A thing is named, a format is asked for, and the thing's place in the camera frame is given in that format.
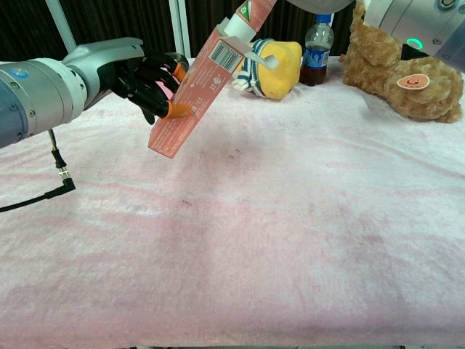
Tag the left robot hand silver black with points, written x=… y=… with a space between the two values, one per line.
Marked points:
x=105 y=62

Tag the white aluminium frame post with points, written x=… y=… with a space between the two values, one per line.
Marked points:
x=61 y=25
x=180 y=25

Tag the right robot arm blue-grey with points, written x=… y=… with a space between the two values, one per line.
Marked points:
x=399 y=22

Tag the yellow plush toy striped cap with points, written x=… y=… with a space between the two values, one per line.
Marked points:
x=279 y=72

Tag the brown teddy bear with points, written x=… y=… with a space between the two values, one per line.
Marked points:
x=381 y=72

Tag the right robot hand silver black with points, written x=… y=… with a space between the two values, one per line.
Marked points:
x=319 y=6

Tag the pink fluffy table cloth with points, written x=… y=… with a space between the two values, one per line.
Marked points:
x=254 y=236

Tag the black pleated curtain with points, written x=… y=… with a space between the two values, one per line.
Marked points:
x=116 y=18

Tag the cola bottle blue cap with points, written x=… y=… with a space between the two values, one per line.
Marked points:
x=316 y=58

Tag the pink and white carton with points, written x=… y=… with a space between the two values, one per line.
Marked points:
x=203 y=83

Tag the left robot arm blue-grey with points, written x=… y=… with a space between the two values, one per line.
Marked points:
x=40 y=98

